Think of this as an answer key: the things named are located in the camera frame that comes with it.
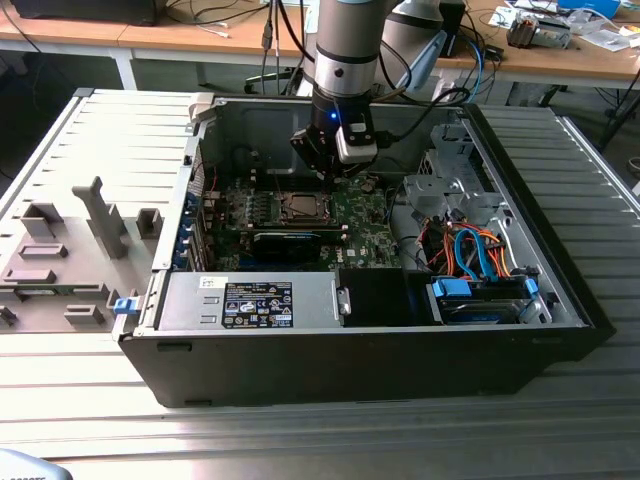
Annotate silver drive cage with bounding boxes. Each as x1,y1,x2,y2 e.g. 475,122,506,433
402,122,506,226

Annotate grey rounded device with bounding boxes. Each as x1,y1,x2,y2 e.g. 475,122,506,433
0,448,69,480

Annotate silver power supply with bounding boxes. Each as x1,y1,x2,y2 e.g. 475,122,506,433
155,272,346,331

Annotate CPU socket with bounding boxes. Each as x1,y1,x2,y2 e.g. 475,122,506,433
277,190,335,224

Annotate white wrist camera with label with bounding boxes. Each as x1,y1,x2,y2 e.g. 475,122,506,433
335,122,379,165

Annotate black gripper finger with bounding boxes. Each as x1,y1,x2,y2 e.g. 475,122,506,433
332,161,365,193
289,127,336,192

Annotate grey parts rack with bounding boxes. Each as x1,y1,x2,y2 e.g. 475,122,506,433
0,174,169,335

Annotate copper finned CPU cooler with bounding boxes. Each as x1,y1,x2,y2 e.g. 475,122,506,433
505,13,540,49

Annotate white paper sheets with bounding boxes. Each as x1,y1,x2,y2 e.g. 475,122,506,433
487,4,531,29

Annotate blue box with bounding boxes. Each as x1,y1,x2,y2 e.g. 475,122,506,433
557,0,621,15

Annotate long wooden desk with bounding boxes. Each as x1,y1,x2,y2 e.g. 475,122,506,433
0,0,640,94

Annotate silver optical drive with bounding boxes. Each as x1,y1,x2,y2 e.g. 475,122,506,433
534,17,575,50

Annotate clear plastic bag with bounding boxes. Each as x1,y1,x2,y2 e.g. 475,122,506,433
579,27,636,52

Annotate green motherboard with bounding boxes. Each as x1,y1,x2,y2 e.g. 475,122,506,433
202,172,401,274

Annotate black graphics card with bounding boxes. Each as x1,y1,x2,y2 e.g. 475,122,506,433
249,229,324,266

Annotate black desktop speaker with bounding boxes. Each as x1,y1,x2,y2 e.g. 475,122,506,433
439,0,469,59

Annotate black PC case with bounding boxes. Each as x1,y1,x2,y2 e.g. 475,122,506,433
113,94,617,409

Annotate blue SATA wire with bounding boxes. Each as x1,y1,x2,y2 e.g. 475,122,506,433
449,223,494,284

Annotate hard disk in blue carrier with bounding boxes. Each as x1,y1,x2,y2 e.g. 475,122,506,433
424,277,544,326

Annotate beige case latch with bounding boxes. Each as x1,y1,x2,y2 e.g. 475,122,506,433
187,93,217,125

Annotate black device case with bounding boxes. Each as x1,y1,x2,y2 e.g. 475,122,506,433
9,0,161,27

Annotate orange wire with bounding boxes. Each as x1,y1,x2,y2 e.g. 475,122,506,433
422,227,514,277

